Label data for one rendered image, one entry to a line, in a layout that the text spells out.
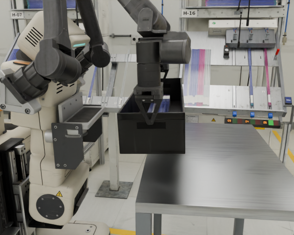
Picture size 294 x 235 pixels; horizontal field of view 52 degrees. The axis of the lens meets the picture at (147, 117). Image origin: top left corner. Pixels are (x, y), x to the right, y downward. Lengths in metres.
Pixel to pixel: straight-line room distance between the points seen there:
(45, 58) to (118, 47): 3.29
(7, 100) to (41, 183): 0.35
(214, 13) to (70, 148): 1.73
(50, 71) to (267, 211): 0.63
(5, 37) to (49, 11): 3.90
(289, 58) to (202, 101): 2.19
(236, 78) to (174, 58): 3.32
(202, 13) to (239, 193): 1.79
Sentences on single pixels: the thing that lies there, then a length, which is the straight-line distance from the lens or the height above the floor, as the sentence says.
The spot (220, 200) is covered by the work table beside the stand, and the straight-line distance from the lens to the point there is 0.81.
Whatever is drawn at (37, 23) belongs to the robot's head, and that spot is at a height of 1.24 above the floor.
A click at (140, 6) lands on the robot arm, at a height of 1.27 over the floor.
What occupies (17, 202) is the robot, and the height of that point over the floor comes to 0.58.
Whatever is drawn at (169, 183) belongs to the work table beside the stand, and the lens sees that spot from 0.87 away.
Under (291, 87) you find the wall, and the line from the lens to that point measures 4.12.
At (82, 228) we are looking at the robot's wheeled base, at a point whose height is 0.28.
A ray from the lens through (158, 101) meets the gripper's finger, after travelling 0.72.
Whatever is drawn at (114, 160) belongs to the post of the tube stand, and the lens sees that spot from 2.31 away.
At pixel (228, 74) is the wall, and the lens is 3.97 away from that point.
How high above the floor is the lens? 1.22
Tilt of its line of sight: 16 degrees down
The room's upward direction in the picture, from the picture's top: straight up
